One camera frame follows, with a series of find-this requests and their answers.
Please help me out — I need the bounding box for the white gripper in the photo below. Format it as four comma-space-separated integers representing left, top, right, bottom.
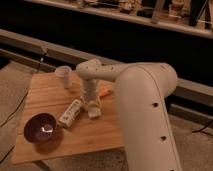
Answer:
82, 79, 100, 108

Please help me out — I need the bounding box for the white sponge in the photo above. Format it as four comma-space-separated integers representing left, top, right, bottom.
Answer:
88, 106, 101, 119

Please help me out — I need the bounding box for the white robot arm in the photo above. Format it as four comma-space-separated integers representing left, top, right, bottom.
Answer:
76, 59, 182, 171

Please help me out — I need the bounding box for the white plastic bottle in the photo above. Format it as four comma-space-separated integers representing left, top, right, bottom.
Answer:
59, 99, 83, 128

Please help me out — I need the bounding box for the clear plastic cup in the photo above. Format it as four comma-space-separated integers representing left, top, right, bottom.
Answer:
54, 65, 72, 89

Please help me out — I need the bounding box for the dark purple bowl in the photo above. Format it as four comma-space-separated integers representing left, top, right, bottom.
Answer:
24, 113, 57, 143

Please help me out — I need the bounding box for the orange handled tool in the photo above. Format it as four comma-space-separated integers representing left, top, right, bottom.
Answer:
99, 89, 114, 98

